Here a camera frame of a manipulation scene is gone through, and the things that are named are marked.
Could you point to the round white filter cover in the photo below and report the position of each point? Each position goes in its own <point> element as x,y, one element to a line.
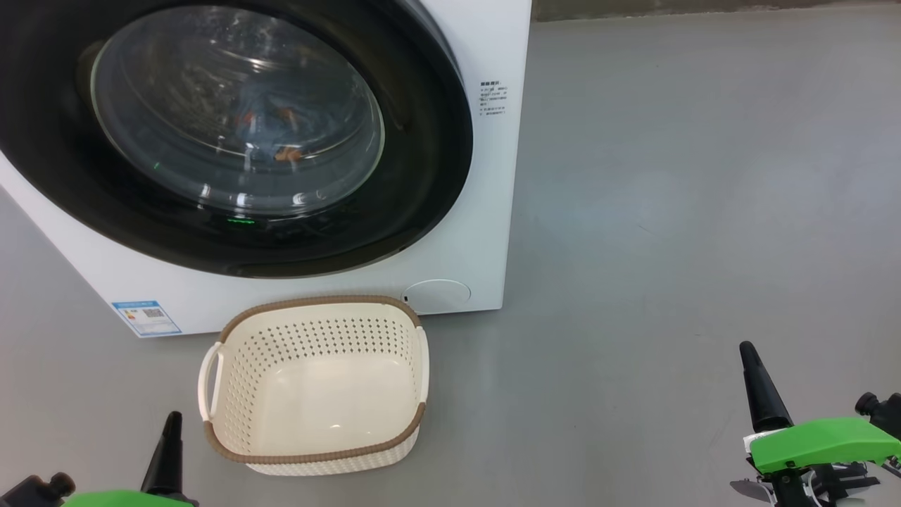
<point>436,296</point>

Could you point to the cream perforated laundry basket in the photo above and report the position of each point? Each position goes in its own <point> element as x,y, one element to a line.
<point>317,387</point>

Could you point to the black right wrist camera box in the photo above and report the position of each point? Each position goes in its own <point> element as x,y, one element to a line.
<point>883,412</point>

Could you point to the white front-load washing machine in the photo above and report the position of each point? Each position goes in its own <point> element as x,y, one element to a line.
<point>457,211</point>

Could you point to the black round glass machine door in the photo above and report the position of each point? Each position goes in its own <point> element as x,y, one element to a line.
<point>422,141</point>

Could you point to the black text warning sticker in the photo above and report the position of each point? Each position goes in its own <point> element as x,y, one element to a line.
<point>493,98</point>

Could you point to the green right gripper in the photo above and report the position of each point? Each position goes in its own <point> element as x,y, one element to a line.
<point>823,440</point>

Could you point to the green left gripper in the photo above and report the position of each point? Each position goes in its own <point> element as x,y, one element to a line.
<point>127,498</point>

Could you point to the blue energy label sticker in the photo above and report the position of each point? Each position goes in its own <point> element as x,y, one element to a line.
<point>146,318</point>

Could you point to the steel perforated washer drum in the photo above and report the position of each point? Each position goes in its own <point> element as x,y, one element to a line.
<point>162,84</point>

